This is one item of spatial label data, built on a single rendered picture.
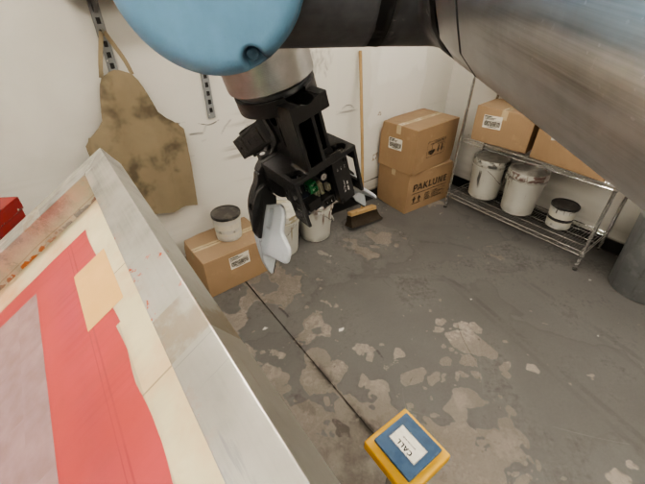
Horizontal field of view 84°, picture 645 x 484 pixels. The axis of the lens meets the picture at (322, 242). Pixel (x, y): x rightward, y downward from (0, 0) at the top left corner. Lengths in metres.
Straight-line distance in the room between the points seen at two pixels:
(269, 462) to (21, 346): 0.38
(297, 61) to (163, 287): 0.21
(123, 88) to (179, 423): 2.13
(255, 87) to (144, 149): 2.13
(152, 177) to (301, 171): 2.18
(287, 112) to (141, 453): 0.27
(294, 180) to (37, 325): 0.35
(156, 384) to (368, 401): 1.76
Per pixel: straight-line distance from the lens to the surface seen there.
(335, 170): 0.34
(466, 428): 2.09
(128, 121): 2.37
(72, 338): 0.46
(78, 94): 2.36
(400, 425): 0.89
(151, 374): 0.34
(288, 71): 0.30
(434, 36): 0.19
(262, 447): 0.22
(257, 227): 0.39
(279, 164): 0.34
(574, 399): 2.42
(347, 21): 0.19
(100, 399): 0.38
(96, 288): 0.47
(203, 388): 0.25
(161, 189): 2.49
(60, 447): 0.40
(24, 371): 0.51
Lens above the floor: 1.75
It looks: 35 degrees down
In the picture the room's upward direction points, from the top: straight up
